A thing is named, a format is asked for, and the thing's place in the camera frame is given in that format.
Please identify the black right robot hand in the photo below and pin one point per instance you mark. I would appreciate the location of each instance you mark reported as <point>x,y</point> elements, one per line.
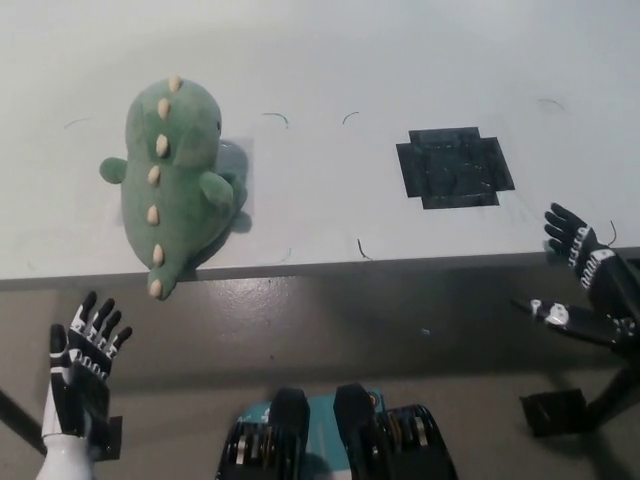
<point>610,295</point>

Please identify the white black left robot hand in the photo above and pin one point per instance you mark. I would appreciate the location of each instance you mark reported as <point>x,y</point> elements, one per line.
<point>85,380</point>

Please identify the green plush dinosaur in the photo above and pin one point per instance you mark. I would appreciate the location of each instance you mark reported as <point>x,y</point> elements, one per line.
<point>170,200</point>

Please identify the black metal table leg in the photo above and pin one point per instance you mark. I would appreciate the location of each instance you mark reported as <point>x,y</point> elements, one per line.
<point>20,425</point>
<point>615,395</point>

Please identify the black tape cross patch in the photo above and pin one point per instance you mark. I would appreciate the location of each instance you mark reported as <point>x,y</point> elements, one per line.
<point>455,167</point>

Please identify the grey tape square patch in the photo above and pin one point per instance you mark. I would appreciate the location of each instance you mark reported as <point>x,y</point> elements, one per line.
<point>247,165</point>

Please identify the black teal robot torso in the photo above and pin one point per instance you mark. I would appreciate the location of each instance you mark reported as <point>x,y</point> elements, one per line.
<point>350,440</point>

